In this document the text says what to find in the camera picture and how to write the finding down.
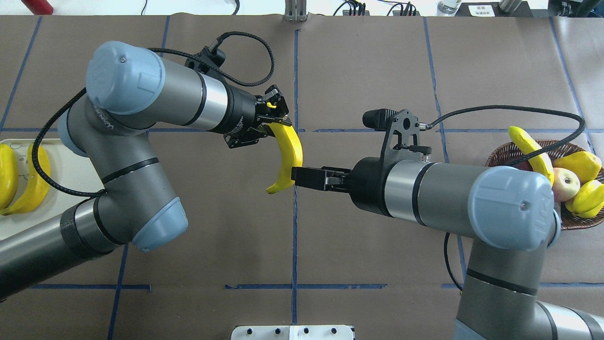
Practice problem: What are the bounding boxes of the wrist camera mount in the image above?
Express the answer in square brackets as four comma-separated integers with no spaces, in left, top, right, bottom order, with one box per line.
[184,47,226,76]
[362,109,432,166]

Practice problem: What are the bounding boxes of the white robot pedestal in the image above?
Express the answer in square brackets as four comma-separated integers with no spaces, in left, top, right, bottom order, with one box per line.
[231,324,356,340]

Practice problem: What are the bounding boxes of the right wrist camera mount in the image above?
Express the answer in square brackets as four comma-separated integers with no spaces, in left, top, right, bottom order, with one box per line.
[362,109,432,166]

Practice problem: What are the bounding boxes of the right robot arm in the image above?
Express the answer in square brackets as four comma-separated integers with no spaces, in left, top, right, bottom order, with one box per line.
[292,157,603,340]

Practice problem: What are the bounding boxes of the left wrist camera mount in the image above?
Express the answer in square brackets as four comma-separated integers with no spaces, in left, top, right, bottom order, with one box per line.
[184,47,226,76]

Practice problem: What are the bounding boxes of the white bear tray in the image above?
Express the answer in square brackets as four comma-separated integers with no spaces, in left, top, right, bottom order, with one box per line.
[0,138,104,241]

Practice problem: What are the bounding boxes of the yellow banana carried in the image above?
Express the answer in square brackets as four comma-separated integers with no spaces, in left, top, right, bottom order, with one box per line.
[0,144,19,209]

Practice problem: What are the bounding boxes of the red cylinder bottle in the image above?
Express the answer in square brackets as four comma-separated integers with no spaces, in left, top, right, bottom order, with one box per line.
[21,0,54,15]

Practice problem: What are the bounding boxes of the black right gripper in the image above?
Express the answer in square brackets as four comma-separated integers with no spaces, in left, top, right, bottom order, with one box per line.
[291,157,392,215]

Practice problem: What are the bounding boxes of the yellow lemon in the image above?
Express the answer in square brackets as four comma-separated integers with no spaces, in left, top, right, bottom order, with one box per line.
[564,180,604,218]
[553,151,602,183]

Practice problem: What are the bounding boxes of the wicker fruit basket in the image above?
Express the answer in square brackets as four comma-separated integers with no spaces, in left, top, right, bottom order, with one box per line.
[486,142,603,230]

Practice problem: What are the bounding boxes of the aluminium frame post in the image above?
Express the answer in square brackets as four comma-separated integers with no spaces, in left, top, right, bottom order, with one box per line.
[284,0,308,22]

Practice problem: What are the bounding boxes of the beige pear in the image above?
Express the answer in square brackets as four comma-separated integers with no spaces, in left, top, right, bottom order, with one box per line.
[552,167,581,202]

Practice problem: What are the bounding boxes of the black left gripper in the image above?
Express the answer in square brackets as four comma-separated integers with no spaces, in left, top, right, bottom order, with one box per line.
[224,85,293,149]

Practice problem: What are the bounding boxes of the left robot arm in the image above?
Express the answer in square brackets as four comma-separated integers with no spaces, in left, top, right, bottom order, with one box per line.
[1,36,292,300]

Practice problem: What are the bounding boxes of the yellow banana basket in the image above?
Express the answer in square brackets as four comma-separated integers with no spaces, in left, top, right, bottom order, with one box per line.
[508,126,555,186]
[266,127,303,195]

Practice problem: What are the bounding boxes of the yellow banana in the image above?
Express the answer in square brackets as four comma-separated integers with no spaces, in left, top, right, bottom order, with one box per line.
[1,144,50,216]

